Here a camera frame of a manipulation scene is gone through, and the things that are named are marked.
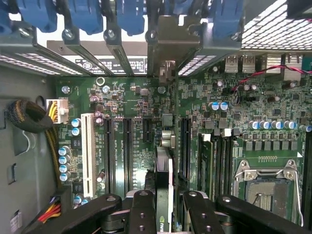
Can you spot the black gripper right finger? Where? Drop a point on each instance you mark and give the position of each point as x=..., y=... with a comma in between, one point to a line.
x=200, y=214

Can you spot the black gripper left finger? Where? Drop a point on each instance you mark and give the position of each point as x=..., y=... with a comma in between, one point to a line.
x=143, y=214

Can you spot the black RAM slot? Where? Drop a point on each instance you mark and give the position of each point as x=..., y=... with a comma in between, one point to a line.
x=218, y=170
x=307, y=182
x=228, y=165

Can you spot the long black expansion slot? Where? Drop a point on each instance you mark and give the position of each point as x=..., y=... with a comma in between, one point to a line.
x=185, y=146
x=109, y=156
x=128, y=156

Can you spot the CPU socket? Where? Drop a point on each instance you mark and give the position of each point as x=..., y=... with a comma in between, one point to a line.
x=265, y=195

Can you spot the white expansion slot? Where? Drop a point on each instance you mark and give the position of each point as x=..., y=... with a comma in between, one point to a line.
x=88, y=156

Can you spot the short black expansion slot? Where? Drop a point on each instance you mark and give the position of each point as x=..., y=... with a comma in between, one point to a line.
x=147, y=130

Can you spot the silver locking lever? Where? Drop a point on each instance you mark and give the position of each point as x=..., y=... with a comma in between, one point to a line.
x=297, y=195

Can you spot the green motherboard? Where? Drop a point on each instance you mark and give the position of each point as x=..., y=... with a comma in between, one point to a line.
x=136, y=92

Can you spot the black open PC case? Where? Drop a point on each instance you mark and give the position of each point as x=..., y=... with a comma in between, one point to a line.
x=24, y=158

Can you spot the white power connector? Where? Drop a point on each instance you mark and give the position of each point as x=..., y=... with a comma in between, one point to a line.
x=62, y=109

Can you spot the silver port housing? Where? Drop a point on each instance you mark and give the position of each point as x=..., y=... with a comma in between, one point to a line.
x=272, y=64
x=231, y=64
x=248, y=64
x=292, y=70

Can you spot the metal slot cover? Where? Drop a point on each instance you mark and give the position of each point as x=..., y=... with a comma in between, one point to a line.
x=89, y=58
x=120, y=58

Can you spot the blue slot clip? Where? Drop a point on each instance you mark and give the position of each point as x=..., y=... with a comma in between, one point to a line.
x=129, y=17
x=182, y=6
x=36, y=14
x=226, y=19
x=85, y=14
x=5, y=14

